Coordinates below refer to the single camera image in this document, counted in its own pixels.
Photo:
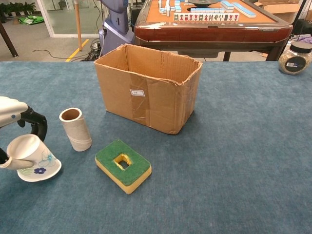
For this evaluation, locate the small brown-lined cylinder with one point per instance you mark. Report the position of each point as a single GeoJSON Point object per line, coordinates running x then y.
{"type": "Point", "coordinates": [78, 136]}

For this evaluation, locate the green yellow sponge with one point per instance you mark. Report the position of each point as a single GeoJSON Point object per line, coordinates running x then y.
{"type": "Point", "coordinates": [109, 153]}

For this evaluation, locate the white flowered paper cup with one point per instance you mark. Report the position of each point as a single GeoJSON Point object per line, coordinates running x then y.
{"type": "Point", "coordinates": [36, 156]}

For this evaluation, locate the open cardboard box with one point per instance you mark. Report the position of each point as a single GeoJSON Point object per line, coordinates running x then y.
{"type": "Point", "coordinates": [158, 107]}

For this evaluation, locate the long blue tile wall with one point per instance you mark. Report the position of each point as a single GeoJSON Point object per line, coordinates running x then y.
{"type": "Point", "coordinates": [245, 10]}

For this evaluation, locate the low blue tile row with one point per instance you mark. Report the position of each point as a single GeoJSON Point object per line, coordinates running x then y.
{"type": "Point", "coordinates": [207, 10]}

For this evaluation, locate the purple cloth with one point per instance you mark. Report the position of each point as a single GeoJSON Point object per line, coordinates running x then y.
{"type": "Point", "coordinates": [304, 39]}

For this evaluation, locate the black round table dish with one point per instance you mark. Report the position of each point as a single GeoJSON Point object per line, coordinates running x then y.
{"type": "Point", "coordinates": [202, 2]}

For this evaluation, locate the dark slanted leg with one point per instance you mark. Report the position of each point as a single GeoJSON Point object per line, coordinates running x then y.
{"type": "Point", "coordinates": [8, 41]}

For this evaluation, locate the scattered blue tile cluster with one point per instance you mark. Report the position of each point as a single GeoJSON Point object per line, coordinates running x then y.
{"type": "Point", "coordinates": [168, 8]}

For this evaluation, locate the blue table mat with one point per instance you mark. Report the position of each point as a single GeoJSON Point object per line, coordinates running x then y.
{"type": "Point", "coordinates": [219, 170]}

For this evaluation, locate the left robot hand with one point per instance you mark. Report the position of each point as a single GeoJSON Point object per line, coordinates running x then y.
{"type": "Point", "coordinates": [9, 109]}

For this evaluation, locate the tall wooden pole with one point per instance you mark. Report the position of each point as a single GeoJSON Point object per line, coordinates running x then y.
{"type": "Point", "coordinates": [78, 24]}

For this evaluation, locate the white power strip with plugs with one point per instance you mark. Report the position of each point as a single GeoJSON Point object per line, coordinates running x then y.
{"type": "Point", "coordinates": [95, 46]}

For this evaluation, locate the green bag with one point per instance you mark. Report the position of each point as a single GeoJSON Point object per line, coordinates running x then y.
{"type": "Point", "coordinates": [30, 20]}

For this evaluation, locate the brown cardboard carton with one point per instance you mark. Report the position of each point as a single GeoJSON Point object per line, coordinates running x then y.
{"type": "Point", "coordinates": [280, 9]}

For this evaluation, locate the potted green plants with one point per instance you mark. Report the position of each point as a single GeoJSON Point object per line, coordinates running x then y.
{"type": "Point", "coordinates": [17, 8]}

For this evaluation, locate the brown mahjong table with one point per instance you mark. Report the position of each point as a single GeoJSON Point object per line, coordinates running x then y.
{"type": "Point", "coordinates": [207, 34]}

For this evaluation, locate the glass jar black lid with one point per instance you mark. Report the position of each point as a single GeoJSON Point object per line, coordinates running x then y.
{"type": "Point", "coordinates": [295, 63]}

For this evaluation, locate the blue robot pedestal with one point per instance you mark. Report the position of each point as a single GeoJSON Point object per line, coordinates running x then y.
{"type": "Point", "coordinates": [114, 36]}

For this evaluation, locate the short blue tile stack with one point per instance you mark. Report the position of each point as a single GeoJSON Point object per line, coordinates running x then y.
{"type": "Point", "coordinates": [227, 5]}

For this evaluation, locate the printed mahjong tile row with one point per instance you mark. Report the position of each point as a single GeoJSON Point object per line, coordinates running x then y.
{"type": "Point", "coordinates": [207, 17]}

